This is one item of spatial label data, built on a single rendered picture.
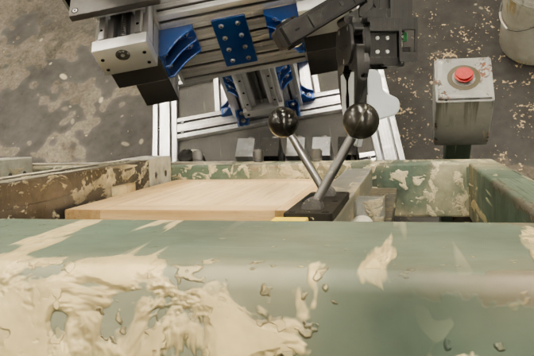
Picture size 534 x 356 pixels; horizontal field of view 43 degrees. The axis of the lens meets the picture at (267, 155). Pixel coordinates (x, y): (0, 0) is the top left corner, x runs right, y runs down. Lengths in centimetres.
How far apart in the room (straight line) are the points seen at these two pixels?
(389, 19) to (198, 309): 64
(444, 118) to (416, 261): 130
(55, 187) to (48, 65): 219
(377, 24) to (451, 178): 65
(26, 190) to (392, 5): 54
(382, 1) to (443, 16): 208
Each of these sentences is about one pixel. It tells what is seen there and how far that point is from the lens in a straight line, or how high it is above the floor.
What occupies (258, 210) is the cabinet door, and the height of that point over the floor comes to 128.
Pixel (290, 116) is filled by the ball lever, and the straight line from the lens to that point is 81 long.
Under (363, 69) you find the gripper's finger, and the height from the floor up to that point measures 149.
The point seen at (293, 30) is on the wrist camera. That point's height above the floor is 152.
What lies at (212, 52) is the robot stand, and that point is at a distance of 182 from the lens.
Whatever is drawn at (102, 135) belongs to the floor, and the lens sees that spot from 282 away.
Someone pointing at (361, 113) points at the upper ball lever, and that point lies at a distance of 68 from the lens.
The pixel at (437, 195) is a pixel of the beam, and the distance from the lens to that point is 140.
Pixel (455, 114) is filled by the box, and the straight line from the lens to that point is 149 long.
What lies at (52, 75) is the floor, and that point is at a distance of 315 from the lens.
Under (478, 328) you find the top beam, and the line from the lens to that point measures 20.
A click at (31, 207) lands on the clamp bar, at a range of 98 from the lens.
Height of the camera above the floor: 209
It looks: 55 degrees down
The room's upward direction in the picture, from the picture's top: 19 degrees counter-clockwise
